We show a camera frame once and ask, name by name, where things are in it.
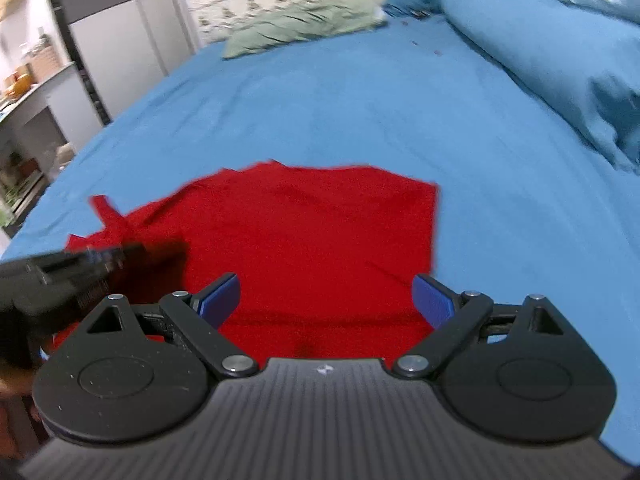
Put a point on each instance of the red small garment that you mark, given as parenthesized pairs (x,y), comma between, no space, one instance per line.
(305,255)

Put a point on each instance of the blue bed sheet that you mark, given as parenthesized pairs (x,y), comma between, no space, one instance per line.
(350,125)

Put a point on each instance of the green pillow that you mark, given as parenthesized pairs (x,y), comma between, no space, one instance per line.
(305,22)

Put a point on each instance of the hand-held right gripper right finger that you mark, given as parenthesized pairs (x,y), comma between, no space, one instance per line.
(431,301)

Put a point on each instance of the woven basket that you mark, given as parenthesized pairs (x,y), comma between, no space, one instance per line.
(47,60)

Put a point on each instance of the blue duvet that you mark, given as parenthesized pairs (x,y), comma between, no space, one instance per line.
(550,45)

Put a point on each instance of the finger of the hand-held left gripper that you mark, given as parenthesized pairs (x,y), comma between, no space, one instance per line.
(112,255)

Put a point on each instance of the grey white wardrobe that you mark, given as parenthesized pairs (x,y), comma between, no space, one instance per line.
(120,30)

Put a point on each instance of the grey shelf unit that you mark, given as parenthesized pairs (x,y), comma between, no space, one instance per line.
(32,145)

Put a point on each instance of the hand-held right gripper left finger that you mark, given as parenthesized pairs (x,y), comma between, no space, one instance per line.
(220,301)

